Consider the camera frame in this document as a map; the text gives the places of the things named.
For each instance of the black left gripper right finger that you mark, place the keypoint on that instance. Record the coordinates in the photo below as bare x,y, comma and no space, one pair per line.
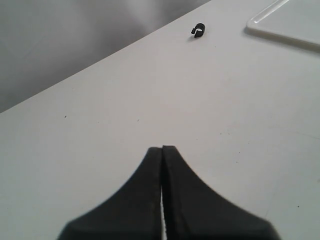
193,211

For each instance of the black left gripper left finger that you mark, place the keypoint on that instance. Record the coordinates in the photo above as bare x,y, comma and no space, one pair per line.
132,213

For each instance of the small black plastic clip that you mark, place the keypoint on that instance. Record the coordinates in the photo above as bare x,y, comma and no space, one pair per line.
199,30

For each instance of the white rectangular plastic tray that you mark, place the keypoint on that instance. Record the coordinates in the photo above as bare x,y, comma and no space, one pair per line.
291,22

